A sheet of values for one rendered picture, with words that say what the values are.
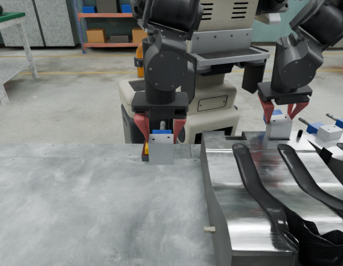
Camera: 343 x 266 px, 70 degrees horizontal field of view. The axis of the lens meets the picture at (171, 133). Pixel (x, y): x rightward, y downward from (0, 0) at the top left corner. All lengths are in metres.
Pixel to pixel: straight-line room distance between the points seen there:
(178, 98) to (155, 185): 0.25
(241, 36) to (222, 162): 0.47
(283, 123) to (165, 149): 0.30
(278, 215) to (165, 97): 0.26
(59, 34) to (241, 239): 5.76
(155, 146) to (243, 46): 0.53
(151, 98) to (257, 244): 0.28
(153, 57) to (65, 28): 5.56
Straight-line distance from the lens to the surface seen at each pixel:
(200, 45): 0.81
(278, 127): 0.65
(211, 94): 0.91
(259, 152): 0.61
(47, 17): 5.96
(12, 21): 3.88
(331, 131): 0.79
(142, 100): 0.46
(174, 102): 0.44
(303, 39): 0.52
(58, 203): 0.63
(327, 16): 0.55
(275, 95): 0.58
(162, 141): 0.48
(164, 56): 0.34
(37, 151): 0.83
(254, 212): 0.41
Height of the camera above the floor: 1.22
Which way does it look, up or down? 31 degrees down
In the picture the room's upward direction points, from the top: straight up
